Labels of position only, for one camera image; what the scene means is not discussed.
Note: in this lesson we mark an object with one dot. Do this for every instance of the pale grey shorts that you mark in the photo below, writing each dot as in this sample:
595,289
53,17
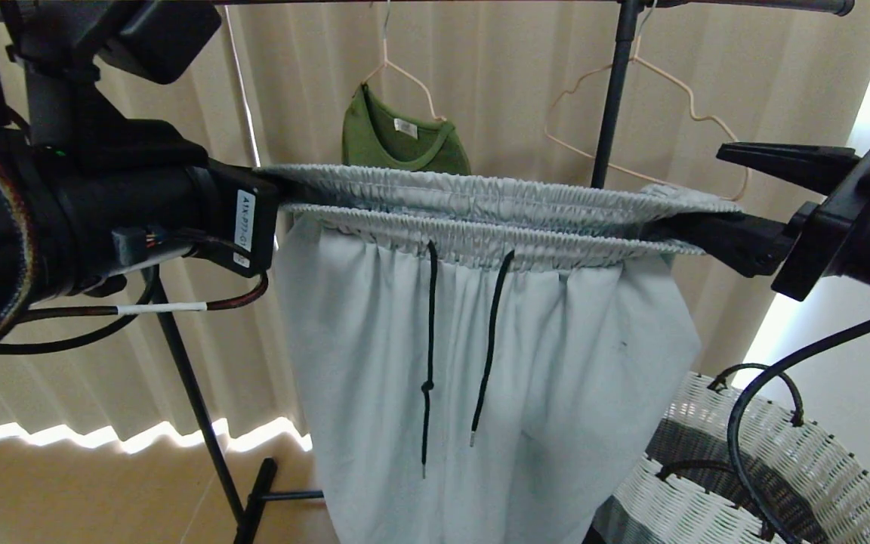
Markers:
495,355

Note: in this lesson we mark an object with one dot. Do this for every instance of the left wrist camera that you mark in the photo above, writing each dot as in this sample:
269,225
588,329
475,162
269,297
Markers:
155,34

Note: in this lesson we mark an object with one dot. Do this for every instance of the pink clothes hanger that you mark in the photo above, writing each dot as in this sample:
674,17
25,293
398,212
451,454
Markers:
405,72
695,117

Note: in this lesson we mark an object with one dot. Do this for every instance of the beige curtain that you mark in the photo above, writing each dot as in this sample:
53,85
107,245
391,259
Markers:
495,68

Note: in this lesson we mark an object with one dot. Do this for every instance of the green sleeveless top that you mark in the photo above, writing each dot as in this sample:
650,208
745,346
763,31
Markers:
374,143

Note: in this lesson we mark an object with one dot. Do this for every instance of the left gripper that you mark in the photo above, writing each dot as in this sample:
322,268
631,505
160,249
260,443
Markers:
171,211

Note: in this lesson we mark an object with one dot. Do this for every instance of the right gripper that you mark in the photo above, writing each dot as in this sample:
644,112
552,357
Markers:
865,227

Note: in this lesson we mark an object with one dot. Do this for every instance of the black clothes rack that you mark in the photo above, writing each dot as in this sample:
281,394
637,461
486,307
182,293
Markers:
616,83

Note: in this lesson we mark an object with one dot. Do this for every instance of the white laundry basket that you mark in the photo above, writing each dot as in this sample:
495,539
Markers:
820,468

